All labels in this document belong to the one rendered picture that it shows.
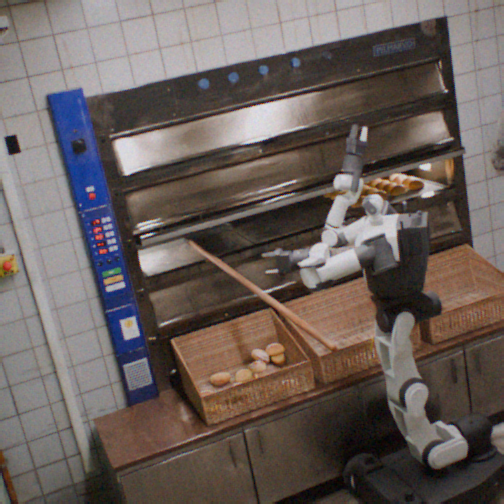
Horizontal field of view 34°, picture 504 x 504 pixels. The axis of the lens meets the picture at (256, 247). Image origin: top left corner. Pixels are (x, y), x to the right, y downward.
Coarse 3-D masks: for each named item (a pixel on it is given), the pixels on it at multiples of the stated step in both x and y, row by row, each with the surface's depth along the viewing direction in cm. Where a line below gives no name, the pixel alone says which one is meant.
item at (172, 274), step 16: (432, 192) 451; (448, 192) 450; (400, 208) 441; (272, 240) 422; (288, 240) 422; (224, 256) 412; (240, 256) 414; (160, 272) 407; (176, 272) 404; (192, 272) 407
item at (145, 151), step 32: (288, 96) 408; (320, 96) 412; (352, 96) 417; (384, 96) 422; (416, 96) 427; (160, 128) 388; (192, 128) 392; (224, 128) 397; (256, 128) 401; (288, 128) 406; (128, 160) 382; (160, 160) 386
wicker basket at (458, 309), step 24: (432, 264) 451; (456, 264) 455; (480, 264) 448; (432, 288) 451; (456, 288) 455; (480, 288) 456; (456, 312) 409; (480, 312) 414; (432, 336) 407; (456, 336) 412
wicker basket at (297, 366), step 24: (264, 312) 420; (192, 336) 411; (216, 336) 414; (264, 336) 421; (288, 336) 405; (192, 360) 410; (216, 360) 414; (240, 360) 417; (288, 360) 415; (192, 384) 382; (240, 384) 374; (264, 384) 378; (312, 384) 389; (240, 408) 381
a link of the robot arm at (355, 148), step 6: (348, 138) 361; (348, 144) 364; (354, 144) 361; (360, 144) 363; (366, 144) 366; (348, 150) 363; (354, 150) 362; (360, 150) 364; (348, 156) 363; (354, 156) 363; (348, 162) 363; (354, 162) 362; (360, 162) 363
